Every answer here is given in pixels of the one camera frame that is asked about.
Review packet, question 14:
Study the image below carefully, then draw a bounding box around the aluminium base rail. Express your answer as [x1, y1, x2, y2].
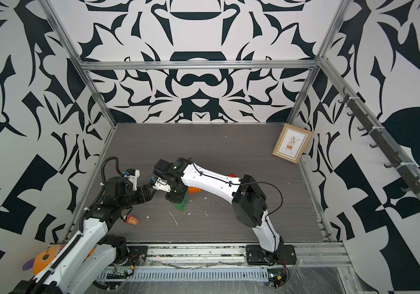
[128, 242, 352, 269]

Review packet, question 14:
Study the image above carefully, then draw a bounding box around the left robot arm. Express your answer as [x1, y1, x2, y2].
[13, 167, 156, 294]

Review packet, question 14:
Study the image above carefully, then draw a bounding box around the wooden picture frame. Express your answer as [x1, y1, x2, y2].
[272, 124, 312, 164]

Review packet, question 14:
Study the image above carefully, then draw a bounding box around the orange plush shark toy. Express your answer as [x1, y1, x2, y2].
[22, 244, 97, 276]

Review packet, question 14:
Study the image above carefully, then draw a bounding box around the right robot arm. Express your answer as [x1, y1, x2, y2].
[150, 158, 296, 266]

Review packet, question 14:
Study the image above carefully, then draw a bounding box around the wall hook rack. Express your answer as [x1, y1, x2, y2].
[339, 93, 420, 195]

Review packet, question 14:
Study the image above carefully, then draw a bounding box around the small ice cream toy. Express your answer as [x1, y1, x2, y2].
[125, 215, 139, 225]

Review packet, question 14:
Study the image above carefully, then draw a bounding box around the dark green long lego brick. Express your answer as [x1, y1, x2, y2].
[174, 196, 187, 211]

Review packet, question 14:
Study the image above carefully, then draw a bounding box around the orange long lego brick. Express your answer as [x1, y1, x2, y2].
[187, 187, 201, 194]

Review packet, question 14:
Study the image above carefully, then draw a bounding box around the white cable duct strip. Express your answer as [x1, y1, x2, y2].
[96, 268, 270, 282]

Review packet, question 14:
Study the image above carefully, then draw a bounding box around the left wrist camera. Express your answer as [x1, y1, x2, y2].
[124, 169, 140, 191]

